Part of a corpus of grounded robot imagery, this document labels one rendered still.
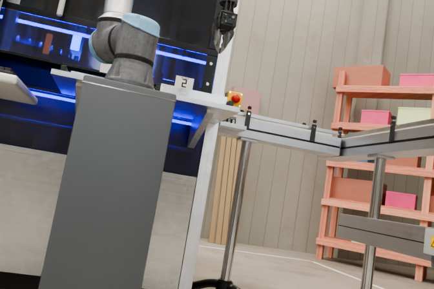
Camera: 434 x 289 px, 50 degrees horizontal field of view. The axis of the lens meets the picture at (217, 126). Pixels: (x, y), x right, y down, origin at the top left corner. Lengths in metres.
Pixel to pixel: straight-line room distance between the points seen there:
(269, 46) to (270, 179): 1.74
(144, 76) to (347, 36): 5.65
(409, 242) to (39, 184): 1.52
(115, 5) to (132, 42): 0.20
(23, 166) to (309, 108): 4.73
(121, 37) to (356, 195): 4.64
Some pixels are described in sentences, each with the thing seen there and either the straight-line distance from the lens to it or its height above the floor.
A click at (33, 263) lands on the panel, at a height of 0.14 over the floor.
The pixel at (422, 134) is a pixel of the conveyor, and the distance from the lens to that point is 1.98.
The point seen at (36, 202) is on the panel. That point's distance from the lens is 2.10.
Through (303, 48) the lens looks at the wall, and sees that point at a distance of 6.44.
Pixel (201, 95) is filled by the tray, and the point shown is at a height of 0.90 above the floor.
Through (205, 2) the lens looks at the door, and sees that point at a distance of 2.29.
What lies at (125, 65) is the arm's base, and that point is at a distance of 1.33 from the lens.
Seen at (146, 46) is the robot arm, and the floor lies 0.92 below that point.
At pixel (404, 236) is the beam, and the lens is 2.02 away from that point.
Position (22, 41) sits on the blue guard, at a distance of 2.20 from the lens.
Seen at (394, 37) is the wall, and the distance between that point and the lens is 7.26.
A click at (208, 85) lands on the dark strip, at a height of 1.03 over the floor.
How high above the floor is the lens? 0.54
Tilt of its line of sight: 8 degrees up
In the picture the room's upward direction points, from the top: 9 degrees clockwise
